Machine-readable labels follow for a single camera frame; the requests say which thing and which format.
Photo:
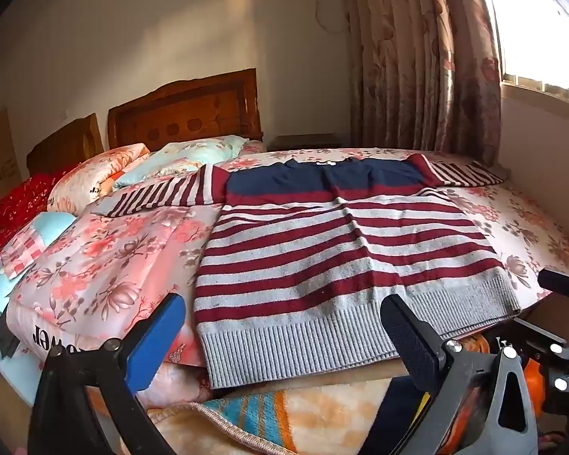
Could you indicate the small black object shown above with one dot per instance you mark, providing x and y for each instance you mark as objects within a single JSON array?
[{"x": 5, "y": 336}]

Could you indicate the red blanket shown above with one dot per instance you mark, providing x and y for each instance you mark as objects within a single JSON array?
[{"x": 19, "y": 204}]

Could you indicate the light blue floral pillow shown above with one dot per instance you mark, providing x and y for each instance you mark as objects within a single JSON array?
[{"x": 180, "y": 156}]

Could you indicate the pink checkered cloth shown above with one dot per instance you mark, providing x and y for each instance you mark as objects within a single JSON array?
[{"x": 23, "y": 249}]

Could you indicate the orange floral pillow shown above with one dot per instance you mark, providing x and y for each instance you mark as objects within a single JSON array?
[{"x": 90, "y": 175}]

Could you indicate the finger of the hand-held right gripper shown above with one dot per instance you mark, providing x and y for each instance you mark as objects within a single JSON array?
[
  {"x": 562, "y": 365},
  {"x": 566, "y": 284}
]

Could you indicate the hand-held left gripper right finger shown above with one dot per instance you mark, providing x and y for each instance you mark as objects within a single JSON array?
[{"x": 408, "y": 336}]

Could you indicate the dark wooden nightstand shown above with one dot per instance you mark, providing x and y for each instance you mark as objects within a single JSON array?
[{"x": 303, "y": 142}]

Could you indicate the striped knit sweater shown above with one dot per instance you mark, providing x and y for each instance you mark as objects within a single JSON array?
[{"x": 336, "y": 265}]

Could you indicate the window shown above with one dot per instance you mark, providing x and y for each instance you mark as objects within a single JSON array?
[{"x": 540, "y": 28}]

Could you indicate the carved wooden headboard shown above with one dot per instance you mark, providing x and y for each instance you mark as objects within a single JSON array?
[{"x": 185, "y": 113}]

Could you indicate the floral curtain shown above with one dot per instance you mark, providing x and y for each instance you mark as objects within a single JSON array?
[{"x": 417, "y": 57}]

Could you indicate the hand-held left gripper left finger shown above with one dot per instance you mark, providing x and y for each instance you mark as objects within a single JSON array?
[{"x": 154, "y": 341}]

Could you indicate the orange striped blanket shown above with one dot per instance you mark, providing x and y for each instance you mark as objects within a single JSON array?
[{"x": 303, "y": 417}]

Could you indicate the plain wooden headboard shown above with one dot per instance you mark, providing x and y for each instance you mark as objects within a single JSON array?
[{"x": 66, "y": 147}]

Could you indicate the floral bedsheet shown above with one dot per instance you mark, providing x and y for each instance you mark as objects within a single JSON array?
[{"x": 517, "y": 218}]

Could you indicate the light blue sheet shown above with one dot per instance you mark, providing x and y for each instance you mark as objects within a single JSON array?
[{"x": 57, "y": 227}]

